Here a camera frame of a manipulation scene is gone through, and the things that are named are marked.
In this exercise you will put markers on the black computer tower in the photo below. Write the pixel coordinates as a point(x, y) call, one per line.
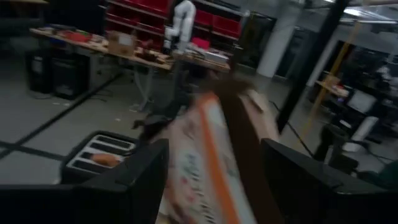
point(70, 76)

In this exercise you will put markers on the pumpkin O's cereal box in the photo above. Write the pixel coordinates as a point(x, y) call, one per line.
point(211, 161)

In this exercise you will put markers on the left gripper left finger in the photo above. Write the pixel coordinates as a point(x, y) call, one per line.
point(102, 199)

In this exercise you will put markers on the wooden workbench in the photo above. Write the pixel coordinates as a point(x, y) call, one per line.
point(93, 45)

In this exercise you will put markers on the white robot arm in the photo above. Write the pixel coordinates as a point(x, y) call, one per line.
point(183, 25)

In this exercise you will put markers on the cardboard box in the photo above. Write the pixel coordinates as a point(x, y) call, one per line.
point(122, 43)

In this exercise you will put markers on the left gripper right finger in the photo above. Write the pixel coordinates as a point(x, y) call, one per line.
point(311, 193)

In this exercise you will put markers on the slice of toast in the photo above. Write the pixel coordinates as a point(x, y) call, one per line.
point(105, 159)

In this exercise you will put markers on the red bin shelf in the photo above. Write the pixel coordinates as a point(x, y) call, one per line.
point(155, 12)

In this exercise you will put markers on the black pillar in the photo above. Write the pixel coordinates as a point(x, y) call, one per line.
point(314, 62)

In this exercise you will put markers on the black four-slot toaster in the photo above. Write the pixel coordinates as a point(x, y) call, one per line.
point(93, 155)

